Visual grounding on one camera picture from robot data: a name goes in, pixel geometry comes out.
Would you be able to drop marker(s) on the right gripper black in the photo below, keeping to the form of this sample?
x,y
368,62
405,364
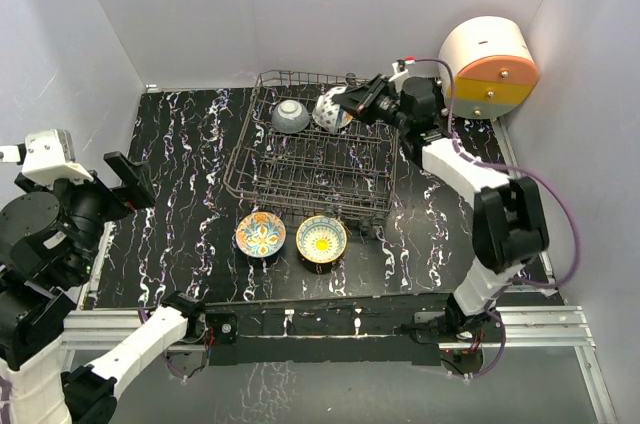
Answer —
x,y
356,100

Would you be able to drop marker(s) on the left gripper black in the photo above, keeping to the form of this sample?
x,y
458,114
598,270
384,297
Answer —
x,y
136,186

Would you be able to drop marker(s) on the blue white pattern bowl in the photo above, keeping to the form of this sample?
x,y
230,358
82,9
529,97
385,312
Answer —
x,y
328,114

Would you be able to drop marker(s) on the grey speckled bowl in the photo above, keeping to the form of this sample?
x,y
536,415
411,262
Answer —
x,y
290,117

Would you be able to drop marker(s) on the grey wire dish rack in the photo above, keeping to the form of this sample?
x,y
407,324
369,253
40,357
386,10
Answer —
x,y
350,175

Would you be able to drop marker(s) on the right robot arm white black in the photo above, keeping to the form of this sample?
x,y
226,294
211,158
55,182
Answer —
x,y
508,223

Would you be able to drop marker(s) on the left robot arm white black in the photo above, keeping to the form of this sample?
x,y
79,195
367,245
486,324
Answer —
x,y
50,238

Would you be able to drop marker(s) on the orange blue floral bowl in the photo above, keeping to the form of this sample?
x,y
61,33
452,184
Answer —
x,y
260,235

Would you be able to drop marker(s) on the round three-colour drawer unit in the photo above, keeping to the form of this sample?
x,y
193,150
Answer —
x,y
491,70

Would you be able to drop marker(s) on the yellow sun pattern bowl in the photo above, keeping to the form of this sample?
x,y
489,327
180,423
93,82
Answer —
x,y
321,239

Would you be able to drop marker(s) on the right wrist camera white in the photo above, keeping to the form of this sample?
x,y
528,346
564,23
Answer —
x,y
400,71

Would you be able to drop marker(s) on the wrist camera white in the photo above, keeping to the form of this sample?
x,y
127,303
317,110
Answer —
x,y
400,71
50,156

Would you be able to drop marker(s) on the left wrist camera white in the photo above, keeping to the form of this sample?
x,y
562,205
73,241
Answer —
x,y
50,156

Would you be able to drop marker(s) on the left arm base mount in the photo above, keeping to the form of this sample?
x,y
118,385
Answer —
x,y
220,328

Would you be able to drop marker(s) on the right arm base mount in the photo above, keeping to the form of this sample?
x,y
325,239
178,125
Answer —
x,y
433,328

